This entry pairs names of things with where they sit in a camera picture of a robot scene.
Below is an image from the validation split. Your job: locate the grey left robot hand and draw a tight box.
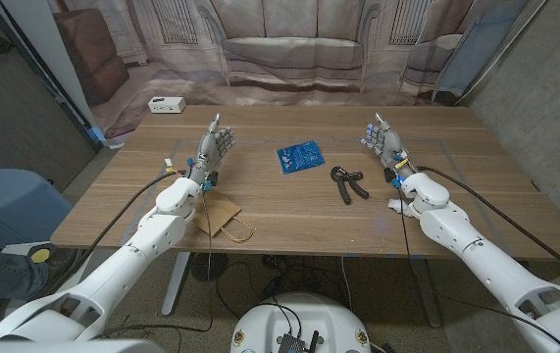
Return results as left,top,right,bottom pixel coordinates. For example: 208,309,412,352
188,113,236,185

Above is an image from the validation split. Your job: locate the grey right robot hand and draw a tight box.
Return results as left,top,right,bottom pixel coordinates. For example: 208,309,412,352
360,112,417,181

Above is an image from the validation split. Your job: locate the black grip strengthener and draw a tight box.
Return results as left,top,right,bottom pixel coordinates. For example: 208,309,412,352
330,165,371,206

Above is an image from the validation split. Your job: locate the brown paper bag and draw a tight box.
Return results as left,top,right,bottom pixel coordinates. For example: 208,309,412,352
192,188,255,244

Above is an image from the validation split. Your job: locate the blue gel bag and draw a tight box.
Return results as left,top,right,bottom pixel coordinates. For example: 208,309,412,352
276,140,326,176

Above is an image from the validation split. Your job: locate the white crumpled cloth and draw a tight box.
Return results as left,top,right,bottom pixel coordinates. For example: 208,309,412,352
388,198,416,218

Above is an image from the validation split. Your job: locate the white power box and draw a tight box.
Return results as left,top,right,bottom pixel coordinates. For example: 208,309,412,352
147,96,187,115

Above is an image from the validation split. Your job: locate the black floor fan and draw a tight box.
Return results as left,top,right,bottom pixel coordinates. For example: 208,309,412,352
190,252,230,283

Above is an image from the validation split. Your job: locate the printed sofa backdrop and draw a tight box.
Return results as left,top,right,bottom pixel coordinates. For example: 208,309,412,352
46,0,531,138

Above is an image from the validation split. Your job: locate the white table leg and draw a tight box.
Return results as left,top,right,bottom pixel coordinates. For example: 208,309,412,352
161,251,192,317

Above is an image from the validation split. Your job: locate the grey table leg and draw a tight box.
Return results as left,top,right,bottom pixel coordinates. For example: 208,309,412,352
409,258,443,328

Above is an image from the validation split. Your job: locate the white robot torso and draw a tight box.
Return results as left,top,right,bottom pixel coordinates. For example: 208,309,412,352
229,292,373,353

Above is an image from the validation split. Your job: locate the white board with yellow marks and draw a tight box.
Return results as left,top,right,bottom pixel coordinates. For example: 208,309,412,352
2,241,65,269

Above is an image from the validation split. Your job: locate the blue plastic bin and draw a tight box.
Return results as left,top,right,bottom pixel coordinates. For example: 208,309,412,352
0,169,74,251

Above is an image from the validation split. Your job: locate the person leg in jeans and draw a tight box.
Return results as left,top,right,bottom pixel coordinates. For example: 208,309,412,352
0,229,50,334

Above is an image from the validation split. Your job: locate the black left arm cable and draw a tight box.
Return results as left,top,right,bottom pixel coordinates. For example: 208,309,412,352
71,169,187,276

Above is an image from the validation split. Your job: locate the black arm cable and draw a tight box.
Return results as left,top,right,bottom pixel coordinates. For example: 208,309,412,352
71,169,187,276
416,165,560,287

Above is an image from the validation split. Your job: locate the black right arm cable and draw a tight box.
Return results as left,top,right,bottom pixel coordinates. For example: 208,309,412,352
416,165,560,287

